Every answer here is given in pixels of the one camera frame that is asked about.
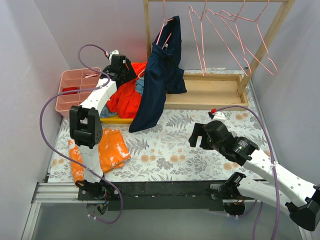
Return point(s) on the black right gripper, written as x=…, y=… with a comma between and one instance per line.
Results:
x=200, y=136

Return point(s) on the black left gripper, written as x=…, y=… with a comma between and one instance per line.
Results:
x=127, y=70

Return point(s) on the bright red-orange shorts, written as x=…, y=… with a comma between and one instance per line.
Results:
x=126, y=95

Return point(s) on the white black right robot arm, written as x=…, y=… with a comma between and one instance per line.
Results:
x=296, y=197

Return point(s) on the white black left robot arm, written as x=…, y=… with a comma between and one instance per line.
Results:
x=84, y=120

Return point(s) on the navy blue mesh shorts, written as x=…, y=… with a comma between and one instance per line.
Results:
x=162, y=76

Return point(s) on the light blue shorts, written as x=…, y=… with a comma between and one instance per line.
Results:
x=140, y=86

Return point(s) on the orange white tie-dye shorts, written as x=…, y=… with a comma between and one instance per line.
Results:
x=112, y=150

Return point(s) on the wooden clothes rack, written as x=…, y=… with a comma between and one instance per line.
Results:
x=212, y=90

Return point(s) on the floral patterned table mat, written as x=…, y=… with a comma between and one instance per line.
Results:
x=163, y=153

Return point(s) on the pink divided organizer bin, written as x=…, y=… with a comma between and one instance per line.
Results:
x=74, y=85

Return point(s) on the yellow plastic tray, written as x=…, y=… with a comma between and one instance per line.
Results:
x=116, y=120

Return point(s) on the red item in bin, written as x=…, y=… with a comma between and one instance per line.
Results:
x=70, y=90

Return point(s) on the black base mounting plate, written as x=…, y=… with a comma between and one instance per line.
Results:
x=163, y=195

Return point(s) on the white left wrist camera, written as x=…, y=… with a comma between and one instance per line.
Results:
x=109, y=55

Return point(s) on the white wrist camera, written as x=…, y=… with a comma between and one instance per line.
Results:
x=109, y=55
x=216, y=115

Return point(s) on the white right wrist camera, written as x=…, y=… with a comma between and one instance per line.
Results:
x=216, y=115

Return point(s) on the pink wire hanger with navy shorts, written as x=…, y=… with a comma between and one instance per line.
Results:
x=163, y=32

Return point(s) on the aluminium frame rail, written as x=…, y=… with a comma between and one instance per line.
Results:
x=47, y=193

